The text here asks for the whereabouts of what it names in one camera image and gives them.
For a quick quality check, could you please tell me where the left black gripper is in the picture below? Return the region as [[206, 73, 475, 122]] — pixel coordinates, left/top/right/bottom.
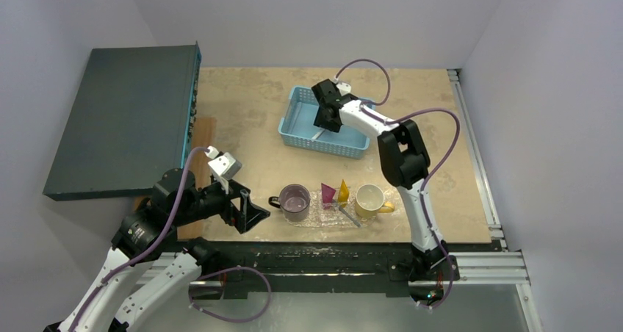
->
[[174, 173, 270, 231]]

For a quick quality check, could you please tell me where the grey toothbrush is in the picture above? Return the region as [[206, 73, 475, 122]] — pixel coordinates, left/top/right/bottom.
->
[[334, 202, 361, 228]]

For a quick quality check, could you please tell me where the pink toothpaste tube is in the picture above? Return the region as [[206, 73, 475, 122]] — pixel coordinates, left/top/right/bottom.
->
[[321, 183, 336, 210]]

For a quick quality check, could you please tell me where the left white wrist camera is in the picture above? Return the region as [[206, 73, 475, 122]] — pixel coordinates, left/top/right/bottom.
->
[[205, 146, 242, 195]]

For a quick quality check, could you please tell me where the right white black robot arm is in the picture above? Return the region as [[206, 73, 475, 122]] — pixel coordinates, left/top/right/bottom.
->
[[311, 79, 448, 278]]

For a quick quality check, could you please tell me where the dark grey flat box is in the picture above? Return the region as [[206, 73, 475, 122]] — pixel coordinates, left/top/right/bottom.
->
[[43, 44, 202, 201]]

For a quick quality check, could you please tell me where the yellow toothpaste tube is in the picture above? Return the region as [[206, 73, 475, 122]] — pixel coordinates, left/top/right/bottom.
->
[[336, 179, 350, 208]]

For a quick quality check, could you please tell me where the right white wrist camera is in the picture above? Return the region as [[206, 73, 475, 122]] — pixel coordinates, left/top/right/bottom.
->
[[333, 79, 352, 95]]

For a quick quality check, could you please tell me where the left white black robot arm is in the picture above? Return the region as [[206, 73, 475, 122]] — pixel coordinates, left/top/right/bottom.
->
[[45, 168, 270, 331]]

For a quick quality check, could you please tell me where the clear textured oval tray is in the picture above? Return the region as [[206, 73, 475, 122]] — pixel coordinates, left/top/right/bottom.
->
[[285, 190, 377, 228]]

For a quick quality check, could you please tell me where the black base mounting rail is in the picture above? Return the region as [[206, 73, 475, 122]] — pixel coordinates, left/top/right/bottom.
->
[[141, 239, 507, 302]]

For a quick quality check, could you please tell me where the purple translucent mug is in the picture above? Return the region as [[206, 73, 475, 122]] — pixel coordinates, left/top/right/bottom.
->
[[268, 184, 311, 222]]

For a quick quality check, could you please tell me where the light blue perforated basket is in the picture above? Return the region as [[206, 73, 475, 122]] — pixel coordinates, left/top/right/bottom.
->
[[278, 86, 370, 159]]

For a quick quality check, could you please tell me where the yellow mug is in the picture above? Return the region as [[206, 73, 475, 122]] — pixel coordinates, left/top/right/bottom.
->
[[354, 184, 395, 219]]

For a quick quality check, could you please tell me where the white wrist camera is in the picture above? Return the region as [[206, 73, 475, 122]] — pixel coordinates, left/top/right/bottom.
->
[[205, 146, 242, 195], [333, 79, 352, 95]]

